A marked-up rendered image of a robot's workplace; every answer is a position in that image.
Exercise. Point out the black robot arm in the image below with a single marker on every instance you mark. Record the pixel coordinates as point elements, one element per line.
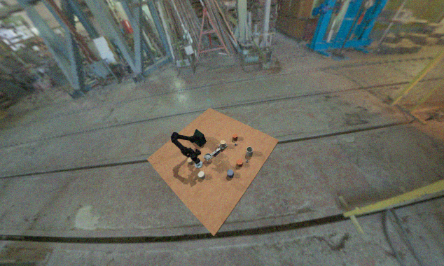
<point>183,149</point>

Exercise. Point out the blue cylinder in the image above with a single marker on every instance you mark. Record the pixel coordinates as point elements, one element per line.
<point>230,173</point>

